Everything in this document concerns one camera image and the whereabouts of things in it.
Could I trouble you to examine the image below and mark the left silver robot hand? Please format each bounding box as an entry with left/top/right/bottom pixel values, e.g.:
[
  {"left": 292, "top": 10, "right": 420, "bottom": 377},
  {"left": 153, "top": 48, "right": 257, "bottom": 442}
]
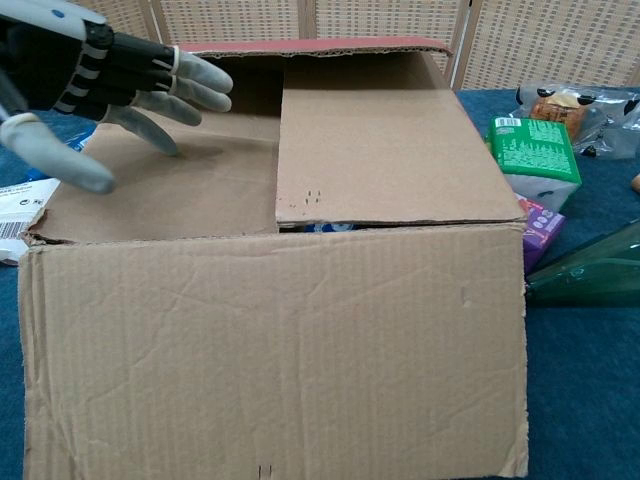
[{"left": 0, "top": 0, "right": 235, "bottom": 195}]

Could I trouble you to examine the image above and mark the large cardboard box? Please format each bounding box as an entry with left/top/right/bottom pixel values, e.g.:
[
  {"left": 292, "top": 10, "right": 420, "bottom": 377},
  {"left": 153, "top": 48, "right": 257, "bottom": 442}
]
[{"left": 17, "top": 37, "right": 531, "bottom": 480}]

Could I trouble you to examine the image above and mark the blue squeeze tube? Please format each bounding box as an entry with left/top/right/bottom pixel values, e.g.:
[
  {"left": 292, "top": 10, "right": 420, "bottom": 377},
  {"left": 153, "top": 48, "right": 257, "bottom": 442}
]
[{"left": 27, "top": 130, "right": 99, "bottom": 181}]

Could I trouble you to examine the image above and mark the white printed food bag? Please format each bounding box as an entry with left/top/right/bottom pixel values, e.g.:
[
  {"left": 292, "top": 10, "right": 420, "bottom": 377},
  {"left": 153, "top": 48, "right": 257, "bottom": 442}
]
[{"left": 0, "top": 177, "right": 62, "bottom": 266}]

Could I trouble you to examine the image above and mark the blue cookie box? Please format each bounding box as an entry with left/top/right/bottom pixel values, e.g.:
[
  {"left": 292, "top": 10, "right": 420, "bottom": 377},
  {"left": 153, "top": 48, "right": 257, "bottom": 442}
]
[{"left": 299, "top": 222, "right": 354, "bottom": 234}]

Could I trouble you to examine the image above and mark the green printed box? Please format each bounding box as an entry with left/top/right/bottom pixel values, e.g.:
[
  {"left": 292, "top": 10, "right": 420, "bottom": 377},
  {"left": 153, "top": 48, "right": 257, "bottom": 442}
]
[{"left": 485, "top": 115, "right": 584, "bottom": 211}]

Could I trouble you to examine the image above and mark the bamboo folding screen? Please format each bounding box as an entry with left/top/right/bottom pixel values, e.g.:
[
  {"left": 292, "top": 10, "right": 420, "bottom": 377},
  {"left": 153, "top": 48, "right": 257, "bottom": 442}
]
[{"left": 64, "top": 0, "right": 640, "bottom": 92}]

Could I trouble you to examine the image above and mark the clear bag with cakes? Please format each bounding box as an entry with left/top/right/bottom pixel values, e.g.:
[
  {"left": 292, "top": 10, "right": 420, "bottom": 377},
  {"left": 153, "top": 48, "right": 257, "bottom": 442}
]
[{"left": 517, "top": 83, "right": 640, "bottom": 160}]

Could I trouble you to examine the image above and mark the small purple box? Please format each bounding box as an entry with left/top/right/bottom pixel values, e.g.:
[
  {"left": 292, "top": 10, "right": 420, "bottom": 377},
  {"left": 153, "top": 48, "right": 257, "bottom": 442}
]
[{"left": 517, "top": 194, "right": 567, "bottom": 275}]

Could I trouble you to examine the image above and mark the green transparent plastic bag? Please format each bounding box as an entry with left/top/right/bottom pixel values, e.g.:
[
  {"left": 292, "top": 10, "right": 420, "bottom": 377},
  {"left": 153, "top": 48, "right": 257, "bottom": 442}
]
[{"left": 525, "top": 219, "right": 640, "bottom": 309}]

